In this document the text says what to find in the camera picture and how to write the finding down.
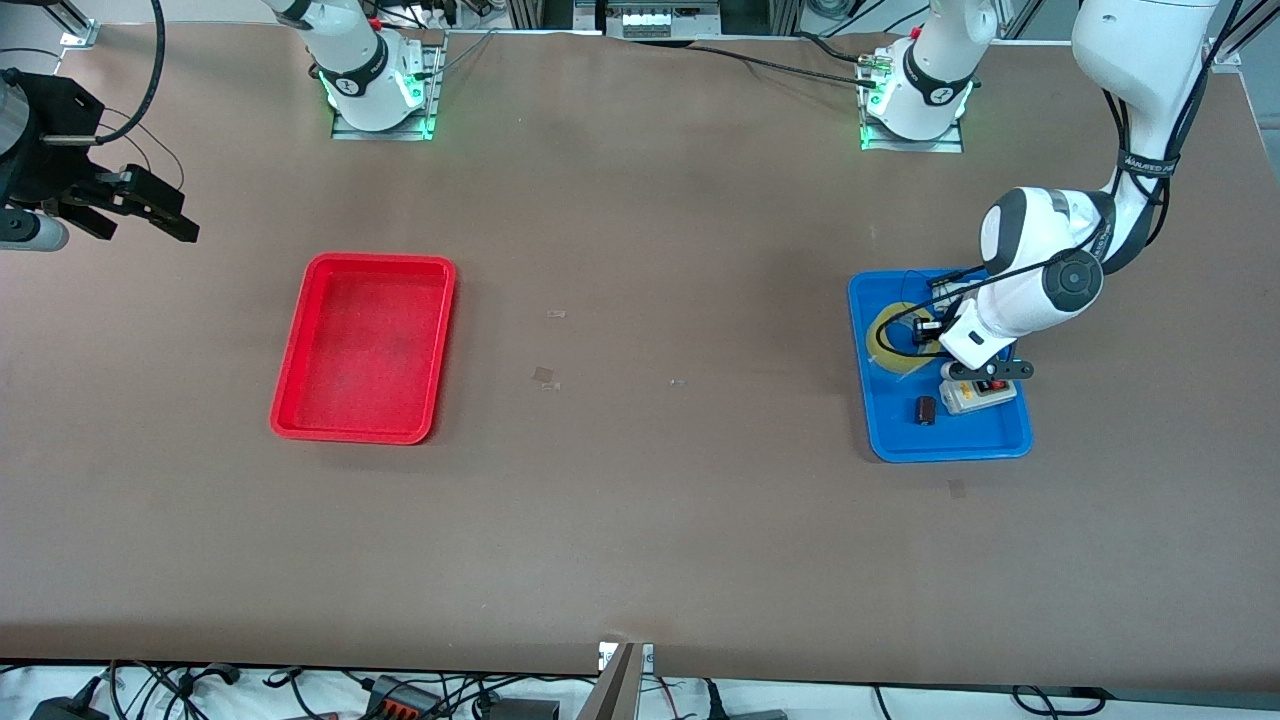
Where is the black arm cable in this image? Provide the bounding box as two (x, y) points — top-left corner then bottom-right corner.
(94, 0), (167, 147)
(872, 0), (1243, 363)

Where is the black looped floor cable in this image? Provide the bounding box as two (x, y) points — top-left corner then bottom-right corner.
(1010, 684), (1109, 717)

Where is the red plastic tray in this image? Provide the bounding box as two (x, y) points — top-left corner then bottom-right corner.
(269, 252), (458, 446)

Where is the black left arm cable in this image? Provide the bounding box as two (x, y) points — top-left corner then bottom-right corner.
(872, 0), (1243, 363)

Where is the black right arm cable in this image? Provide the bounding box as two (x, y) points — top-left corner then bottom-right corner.
(94, 0), (167, 147)

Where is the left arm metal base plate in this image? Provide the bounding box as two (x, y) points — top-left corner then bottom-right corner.
(858, 88), (966, 154)

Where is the metal bracket at table edge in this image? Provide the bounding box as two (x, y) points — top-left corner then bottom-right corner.
(575, 640), (656, 720)

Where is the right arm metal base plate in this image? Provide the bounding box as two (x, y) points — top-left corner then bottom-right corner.
(330, 30), (447, 142)

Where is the black cable on table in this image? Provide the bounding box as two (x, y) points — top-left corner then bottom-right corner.
(690, 32), (883, 89)

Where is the yellow clear tape roll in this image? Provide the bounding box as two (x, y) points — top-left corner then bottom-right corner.
(868, 300), (951, 377)

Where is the orange black power adapter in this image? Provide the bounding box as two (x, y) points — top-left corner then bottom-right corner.
(364, 677), (443, 720)

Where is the blue plastic tray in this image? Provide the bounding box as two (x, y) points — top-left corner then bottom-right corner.
(848, 268), (1033, 464)

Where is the grey push-button switch box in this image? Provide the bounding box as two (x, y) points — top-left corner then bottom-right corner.
(940, 379), (1019, 416)

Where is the black power plug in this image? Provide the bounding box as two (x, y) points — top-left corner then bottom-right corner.
(30, 680), (113, 720)

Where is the grey power strip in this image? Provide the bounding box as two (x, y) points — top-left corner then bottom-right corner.
(598, 0), (723, 40)

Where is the aluminium frame profile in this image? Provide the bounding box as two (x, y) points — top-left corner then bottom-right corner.
(1204, 0), (1280, 67)
(38, 0), (101, 50)

